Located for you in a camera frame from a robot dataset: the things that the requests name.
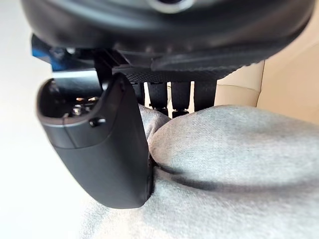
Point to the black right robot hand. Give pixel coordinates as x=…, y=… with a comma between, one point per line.
x=104, y=154

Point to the grey fabric cushion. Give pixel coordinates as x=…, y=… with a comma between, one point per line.
x=224, y=174

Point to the beige leather sofa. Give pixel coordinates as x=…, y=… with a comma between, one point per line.
x=281, y=82

